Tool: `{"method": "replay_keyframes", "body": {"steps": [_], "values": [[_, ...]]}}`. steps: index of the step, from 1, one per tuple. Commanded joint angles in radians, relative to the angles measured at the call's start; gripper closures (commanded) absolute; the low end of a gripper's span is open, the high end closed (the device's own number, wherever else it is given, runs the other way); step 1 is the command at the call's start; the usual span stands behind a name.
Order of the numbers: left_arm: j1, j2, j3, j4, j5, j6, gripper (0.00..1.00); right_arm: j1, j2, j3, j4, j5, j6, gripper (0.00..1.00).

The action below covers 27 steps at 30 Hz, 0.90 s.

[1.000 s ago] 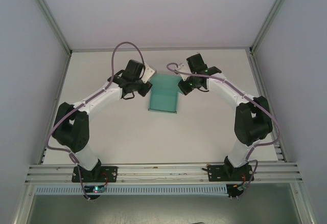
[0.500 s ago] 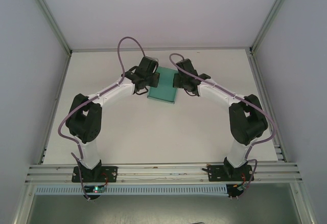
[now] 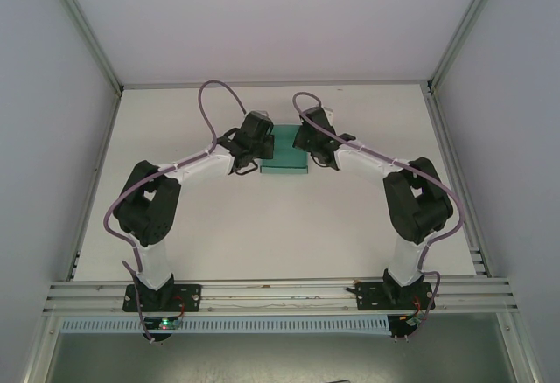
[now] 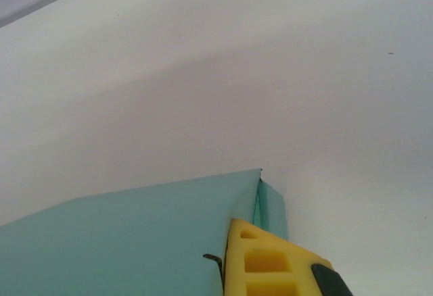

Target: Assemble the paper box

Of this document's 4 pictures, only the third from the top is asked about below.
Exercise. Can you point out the teal cardboard box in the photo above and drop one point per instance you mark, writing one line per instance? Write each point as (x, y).
(286, 151)

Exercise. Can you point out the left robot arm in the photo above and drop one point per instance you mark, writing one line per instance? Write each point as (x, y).
(144, 212)

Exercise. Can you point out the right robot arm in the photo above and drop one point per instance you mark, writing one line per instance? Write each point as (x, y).
(415, 208)

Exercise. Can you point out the circuit board with green light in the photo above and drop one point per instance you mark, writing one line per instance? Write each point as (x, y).
(164, 324)

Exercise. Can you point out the small circuit board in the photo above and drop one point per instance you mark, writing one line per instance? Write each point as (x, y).
(412, 321)

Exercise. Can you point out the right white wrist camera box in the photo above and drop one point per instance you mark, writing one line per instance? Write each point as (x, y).
(329, 114)

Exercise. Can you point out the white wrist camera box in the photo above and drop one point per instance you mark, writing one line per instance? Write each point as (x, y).
(261, 113)
(329, 114)

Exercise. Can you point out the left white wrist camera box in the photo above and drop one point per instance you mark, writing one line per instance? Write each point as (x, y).
(261, 113)

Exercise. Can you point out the aluminium table side rail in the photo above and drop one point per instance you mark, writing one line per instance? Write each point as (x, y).
(114, 112)
(446, 147)

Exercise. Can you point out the aluminium mounting rail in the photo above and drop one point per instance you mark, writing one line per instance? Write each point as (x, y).
(280, 295)

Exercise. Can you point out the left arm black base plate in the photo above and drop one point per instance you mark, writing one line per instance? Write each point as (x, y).
(190, 289)

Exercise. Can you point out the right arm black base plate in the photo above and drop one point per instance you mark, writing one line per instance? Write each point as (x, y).
(367, 300)

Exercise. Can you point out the aluminium frame post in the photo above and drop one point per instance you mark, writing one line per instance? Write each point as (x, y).
(83, 24)
(464, 24)

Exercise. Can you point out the aluminium lower frame bar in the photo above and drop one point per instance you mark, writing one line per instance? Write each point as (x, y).
(43, 352)
(520, 352)

